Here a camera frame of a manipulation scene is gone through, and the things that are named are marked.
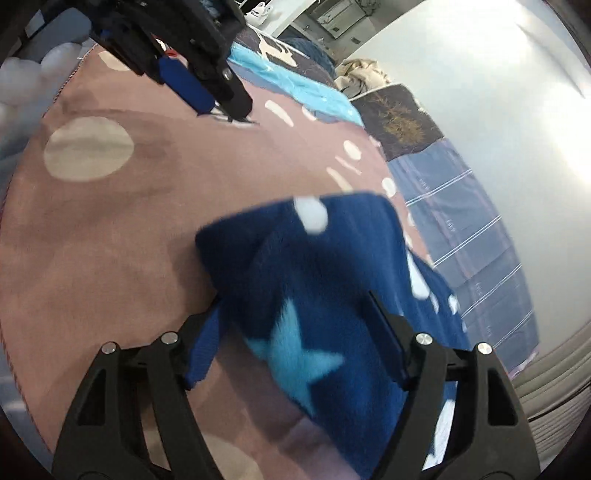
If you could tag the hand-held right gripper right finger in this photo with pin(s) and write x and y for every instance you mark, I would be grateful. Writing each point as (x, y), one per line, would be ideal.
(390, 334)

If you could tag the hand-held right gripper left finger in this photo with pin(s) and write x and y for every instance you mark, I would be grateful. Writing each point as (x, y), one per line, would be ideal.
(207, 341)

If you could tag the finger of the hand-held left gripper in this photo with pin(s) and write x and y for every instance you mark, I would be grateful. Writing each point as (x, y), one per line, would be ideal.
(184, 83)
(231, 94)

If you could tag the navy star print fleece pajama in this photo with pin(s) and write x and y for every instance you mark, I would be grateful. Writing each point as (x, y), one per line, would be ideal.
(323, 258)

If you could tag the beige clothes pile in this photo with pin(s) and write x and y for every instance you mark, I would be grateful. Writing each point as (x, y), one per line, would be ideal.
(364, 76)

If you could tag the dark deer print blanket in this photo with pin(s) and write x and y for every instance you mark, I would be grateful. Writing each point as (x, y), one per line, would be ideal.
(277, 50)

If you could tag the light blue towel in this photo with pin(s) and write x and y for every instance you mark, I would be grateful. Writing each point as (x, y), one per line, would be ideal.
(304, 87)

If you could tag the dark blue knit blanket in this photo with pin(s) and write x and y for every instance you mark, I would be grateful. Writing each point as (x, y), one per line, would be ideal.
(314, 53)

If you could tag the white plush toy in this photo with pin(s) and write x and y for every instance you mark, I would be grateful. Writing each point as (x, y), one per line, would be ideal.
(60, 57)

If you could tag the blue plaid sheet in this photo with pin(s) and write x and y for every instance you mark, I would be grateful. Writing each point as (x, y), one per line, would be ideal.
(466, 240)

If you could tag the pink polka dot blanket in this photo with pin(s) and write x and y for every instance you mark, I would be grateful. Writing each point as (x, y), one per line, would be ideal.
(138, 230)

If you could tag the white pleated curtain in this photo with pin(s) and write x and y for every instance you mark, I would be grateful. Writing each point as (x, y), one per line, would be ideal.
(545, 387)

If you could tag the dark tree print cloth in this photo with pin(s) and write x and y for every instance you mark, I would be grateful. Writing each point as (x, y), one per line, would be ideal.
(397, 120)

